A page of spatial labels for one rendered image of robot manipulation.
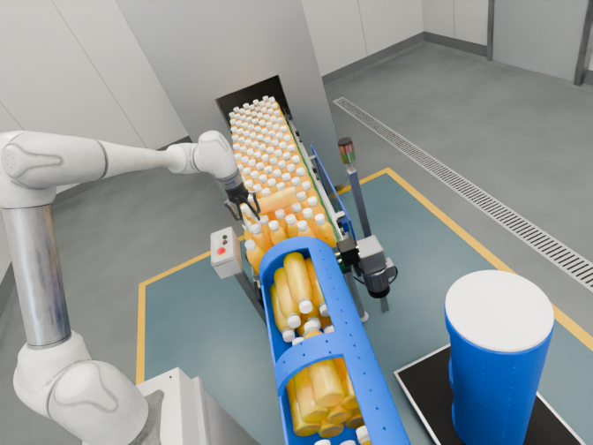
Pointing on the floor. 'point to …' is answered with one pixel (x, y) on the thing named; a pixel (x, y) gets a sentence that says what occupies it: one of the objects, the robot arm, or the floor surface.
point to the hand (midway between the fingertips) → (252, 222)
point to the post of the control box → (251, 293)
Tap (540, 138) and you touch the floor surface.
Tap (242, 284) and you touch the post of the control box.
